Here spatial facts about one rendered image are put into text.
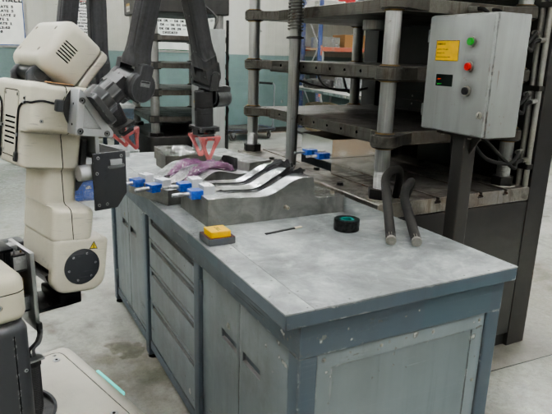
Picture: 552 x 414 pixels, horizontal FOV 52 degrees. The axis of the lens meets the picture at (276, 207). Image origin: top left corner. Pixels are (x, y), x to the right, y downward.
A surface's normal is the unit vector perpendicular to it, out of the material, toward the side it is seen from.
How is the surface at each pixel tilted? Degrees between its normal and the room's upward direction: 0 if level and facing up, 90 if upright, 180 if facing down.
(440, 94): 90
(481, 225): 90
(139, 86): 101
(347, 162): 90
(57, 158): 90
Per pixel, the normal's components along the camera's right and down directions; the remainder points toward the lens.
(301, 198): 0.47, 0.25
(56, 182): 0.70, 0.21
